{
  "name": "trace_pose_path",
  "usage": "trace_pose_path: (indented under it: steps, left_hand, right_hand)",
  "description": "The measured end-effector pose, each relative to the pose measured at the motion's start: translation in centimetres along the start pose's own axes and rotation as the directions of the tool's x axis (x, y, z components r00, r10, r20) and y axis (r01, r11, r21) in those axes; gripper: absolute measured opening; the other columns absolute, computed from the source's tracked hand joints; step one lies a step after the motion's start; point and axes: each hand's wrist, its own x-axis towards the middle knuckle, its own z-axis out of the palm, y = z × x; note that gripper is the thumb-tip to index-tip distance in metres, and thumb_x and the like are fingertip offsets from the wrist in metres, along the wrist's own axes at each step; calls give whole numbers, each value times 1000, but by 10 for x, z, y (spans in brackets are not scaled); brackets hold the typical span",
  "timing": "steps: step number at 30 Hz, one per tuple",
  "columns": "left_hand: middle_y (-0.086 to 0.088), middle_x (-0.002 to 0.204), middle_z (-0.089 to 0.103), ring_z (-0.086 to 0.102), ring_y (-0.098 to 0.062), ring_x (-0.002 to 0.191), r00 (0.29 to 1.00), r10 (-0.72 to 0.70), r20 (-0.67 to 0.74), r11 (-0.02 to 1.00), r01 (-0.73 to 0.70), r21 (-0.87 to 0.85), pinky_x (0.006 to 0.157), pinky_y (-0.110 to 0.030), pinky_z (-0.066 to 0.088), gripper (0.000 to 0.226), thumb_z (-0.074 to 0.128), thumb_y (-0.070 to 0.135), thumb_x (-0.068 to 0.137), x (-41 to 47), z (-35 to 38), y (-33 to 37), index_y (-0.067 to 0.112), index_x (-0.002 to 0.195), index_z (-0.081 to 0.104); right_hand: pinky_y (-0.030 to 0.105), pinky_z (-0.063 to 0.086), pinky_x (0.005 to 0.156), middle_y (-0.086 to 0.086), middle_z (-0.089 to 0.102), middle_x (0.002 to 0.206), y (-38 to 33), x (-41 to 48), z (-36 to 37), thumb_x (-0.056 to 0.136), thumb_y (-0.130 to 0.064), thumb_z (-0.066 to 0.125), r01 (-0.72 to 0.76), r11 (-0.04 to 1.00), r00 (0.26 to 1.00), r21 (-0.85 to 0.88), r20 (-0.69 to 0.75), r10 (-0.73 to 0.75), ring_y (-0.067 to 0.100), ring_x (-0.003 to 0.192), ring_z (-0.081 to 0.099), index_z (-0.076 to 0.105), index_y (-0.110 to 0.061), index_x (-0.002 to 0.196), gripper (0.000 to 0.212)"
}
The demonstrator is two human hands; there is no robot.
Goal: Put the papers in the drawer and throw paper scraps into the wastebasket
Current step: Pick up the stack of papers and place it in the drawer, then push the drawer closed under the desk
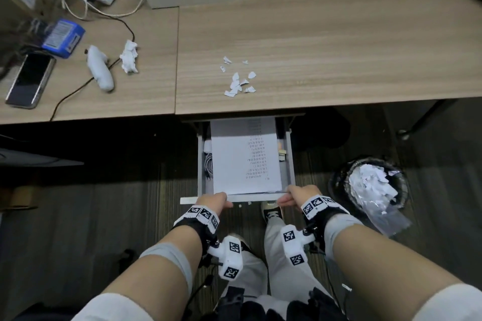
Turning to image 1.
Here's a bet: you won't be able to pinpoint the person's right leg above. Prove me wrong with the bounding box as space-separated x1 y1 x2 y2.
263 215 334 302

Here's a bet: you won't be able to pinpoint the person's right hand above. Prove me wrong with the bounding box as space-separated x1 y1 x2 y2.
277 184 321 210

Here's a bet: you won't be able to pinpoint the person's left hand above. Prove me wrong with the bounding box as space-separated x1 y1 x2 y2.
195 192 234 212

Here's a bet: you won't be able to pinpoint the flat brown cardboard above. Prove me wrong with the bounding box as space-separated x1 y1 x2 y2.
0 185 39 213

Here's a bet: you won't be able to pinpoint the dark thin wire bundle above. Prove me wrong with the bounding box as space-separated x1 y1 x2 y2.
21 18 52 51

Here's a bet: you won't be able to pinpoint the black waste bin with paper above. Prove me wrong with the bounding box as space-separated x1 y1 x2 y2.
348 160 412 237

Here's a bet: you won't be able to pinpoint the black waist pack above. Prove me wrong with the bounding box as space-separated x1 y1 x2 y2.
199 286 349 321

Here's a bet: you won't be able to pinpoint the crumpled white tissue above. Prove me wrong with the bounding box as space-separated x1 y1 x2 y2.
119 39 139 74

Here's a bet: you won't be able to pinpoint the grey metal drawer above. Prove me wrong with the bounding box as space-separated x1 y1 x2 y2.
180 113 306 206

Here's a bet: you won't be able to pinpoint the white handheld controller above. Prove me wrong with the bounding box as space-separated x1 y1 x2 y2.
85 44 115 92

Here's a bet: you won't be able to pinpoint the black smartphone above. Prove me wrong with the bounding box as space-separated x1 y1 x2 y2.
5 53 57 110

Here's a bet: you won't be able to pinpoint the stack of printed paper sheets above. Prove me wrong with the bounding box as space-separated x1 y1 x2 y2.
210 116 283 196

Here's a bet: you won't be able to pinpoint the person's left forearm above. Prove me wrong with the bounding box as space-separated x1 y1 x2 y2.
71 225 206 321

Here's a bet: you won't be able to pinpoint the coiled white cable bundle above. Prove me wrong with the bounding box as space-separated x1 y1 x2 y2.
204 140 215 183

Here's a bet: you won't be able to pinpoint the person's right forearm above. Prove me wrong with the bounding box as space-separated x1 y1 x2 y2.
323 213 482 321

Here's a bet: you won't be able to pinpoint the wooden desk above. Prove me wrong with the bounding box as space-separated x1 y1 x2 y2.
0 0 482 125

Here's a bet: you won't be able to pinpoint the person's left leg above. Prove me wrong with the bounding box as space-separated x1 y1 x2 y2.
220 251 270 299

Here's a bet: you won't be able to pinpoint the white marker wrist tracker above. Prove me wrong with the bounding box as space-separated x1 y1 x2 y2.
281 195 351 267
173 204 245 281

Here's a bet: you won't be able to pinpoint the black mesh trash bin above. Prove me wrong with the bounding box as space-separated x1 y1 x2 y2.
328 157 411 220

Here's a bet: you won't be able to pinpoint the blue battery pack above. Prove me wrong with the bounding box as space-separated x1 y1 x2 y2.
41 19 86 59

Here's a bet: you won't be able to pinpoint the person's leg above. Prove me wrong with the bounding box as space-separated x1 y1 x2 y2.
220 251 270 299
263 215 334 302

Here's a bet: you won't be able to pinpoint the torn white paper scraps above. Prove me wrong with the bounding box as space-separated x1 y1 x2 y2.
219 55 258 98

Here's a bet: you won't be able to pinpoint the thin black cable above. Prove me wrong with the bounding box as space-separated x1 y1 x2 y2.
49 15 136 122

